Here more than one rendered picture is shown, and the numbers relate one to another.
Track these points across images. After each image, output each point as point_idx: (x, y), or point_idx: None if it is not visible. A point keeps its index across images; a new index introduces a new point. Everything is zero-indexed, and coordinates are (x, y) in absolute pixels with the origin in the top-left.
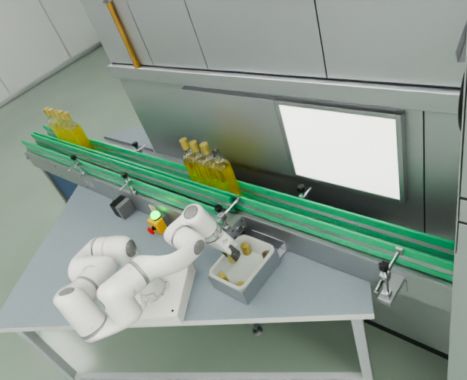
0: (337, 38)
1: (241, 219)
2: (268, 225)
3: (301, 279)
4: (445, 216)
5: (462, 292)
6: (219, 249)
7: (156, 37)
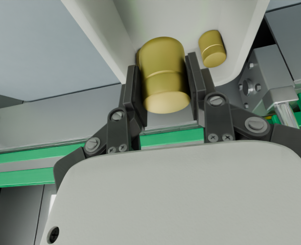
0: None
1: (247, 108)
2: (174, 124)
3: (72, 61)
4: None
5: None
6: (133, 210)
7: None
